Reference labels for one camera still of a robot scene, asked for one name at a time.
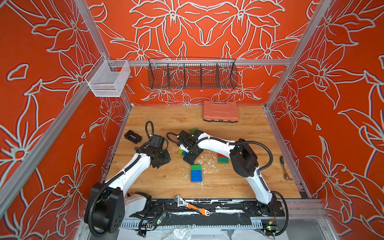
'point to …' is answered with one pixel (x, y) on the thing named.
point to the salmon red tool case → (225, 111)
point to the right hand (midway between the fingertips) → (192, 154)
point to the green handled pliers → (285, 174)
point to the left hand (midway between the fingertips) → (168, 158)
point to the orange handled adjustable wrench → (181, 204)
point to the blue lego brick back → (184, 153)
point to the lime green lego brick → (180, 151)
